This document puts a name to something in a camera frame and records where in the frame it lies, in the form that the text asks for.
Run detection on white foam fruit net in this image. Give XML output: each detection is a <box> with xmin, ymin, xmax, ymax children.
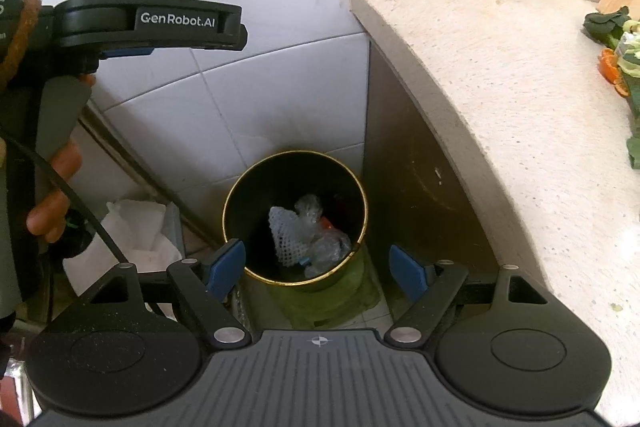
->
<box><xmin>268</xmin><ymin>206</ymin><xmax>309</xmax><ymax>267</ymax></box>

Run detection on black gold-rimmed trash bin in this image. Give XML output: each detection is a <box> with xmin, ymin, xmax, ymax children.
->
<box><xmin>222</xmin><ymin>150</ymin><xmax>369</xmax><ymax>293</ymax></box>

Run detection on brown braided cord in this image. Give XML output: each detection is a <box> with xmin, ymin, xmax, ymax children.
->
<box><xmin>0</xmin><ymin>0</ymin><xmax>42</xmax><ymax>80</ymax></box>

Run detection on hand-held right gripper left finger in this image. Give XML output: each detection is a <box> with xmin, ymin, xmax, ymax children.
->
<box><xmin>52</xmin><ymin>239</ymin><xmax>251</xmax><ymax>350</ymax></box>

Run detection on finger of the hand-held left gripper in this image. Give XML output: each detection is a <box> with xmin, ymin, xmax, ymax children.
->
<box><xmin>102</xmin><ymin>47</ymin><xmax>156</xmax><ymax>58</ymax></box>

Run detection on clear plastic bag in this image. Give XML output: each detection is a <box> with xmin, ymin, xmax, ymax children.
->
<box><xmin>304</xmin><ymin>229</ymin><xmax>352</xmax><ymax>279</ymax></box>
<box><xmin>295</xmin><ymin>194</ymin><xmax>323</xmax><ymax>233</ymax></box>

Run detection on white crumpled paper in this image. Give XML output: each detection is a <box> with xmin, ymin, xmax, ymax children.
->
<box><xmin>62</xmin><ymin>199</ymin><xmax>184</xmax><ymax>308</ymax></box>

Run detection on dark green vegetable leaf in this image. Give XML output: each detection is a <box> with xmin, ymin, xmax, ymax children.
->
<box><xmin>582</xmin><ymin>6</ymin><xmax>632</xmax><ymax>46</ymax></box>

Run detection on pale cabbage leaves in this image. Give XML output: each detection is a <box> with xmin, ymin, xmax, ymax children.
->
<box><xmin>617</xmin><ymin>32</ymin><xmax>640</xmax><ymax>78</ymax></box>

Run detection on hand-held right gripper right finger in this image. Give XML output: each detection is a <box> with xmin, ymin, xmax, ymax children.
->
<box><xmin>384</xmin><ymin>244</ymin><xmax>586</xmax><ymax>349</ymax></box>

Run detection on orange peel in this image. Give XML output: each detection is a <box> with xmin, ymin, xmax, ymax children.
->
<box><xmin>597</xmin><ymin>49</ymin><xmax>631</xmax><ymax>96</ymax></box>

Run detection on black cable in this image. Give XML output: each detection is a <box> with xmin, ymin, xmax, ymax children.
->
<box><xmin>0</xmin><ymin>134</ymin><xmax>128</xmax><ymax>265</ymax></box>

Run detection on person's left hand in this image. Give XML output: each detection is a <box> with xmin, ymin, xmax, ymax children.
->
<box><xmin>26</xmin><ymin>141</ymin><xmax>84</xmax><ymax>245</ymax></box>

